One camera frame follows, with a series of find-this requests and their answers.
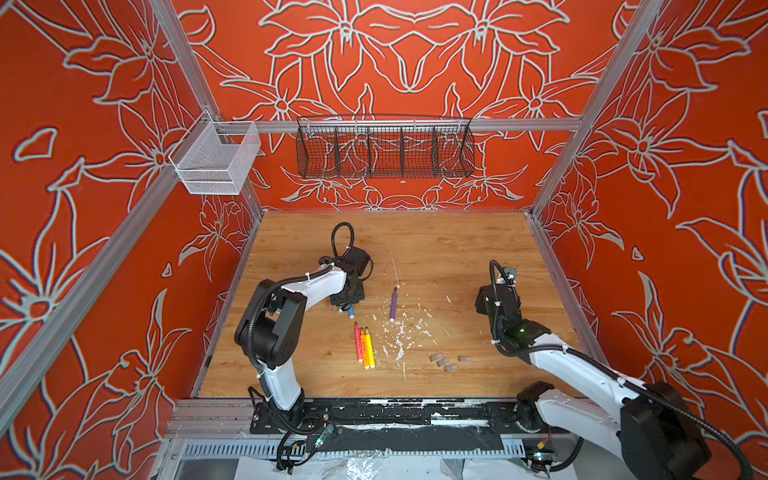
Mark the purple pen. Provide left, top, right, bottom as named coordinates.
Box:
left=389, top=284, right=400, bottom=322

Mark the yellow pen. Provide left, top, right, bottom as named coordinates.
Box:
left=364, top=327, right=376, bottom=369

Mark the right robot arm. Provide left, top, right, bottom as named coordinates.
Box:
left=475, top=280, right=754, bottom=479

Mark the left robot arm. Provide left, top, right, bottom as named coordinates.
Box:
left=234, top=246, right=374, bottom=434

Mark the orange pen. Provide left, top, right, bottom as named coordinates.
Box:
left=359, top=328, right=370, bottom=369

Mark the red pen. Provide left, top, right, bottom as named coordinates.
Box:
left=354, top=322, right=364, bottom=364

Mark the clear plastic bin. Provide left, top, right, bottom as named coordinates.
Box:
left=169, top=113, right=261, bottom=196

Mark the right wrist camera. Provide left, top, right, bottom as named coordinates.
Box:
left=503, top=267, right=517, bottom=287

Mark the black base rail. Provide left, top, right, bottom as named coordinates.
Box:
left=285, top=397, right=565, bottom=436

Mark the black wire basket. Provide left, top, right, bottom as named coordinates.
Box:
left=295, top=114, right=476, bottom=180

